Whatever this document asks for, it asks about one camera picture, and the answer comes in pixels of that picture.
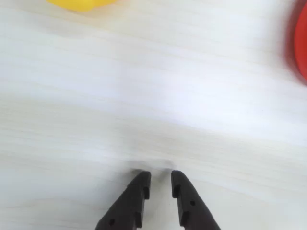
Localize red rubber duck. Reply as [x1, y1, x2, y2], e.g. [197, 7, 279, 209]
[284, 0, 307, 87]

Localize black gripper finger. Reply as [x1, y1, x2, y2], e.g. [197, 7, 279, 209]
[171, 170, 222, 230]
[94, 171, 152, 230]

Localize yellow rubber duck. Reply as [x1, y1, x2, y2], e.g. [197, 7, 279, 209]
[47, 0, 118, 12]

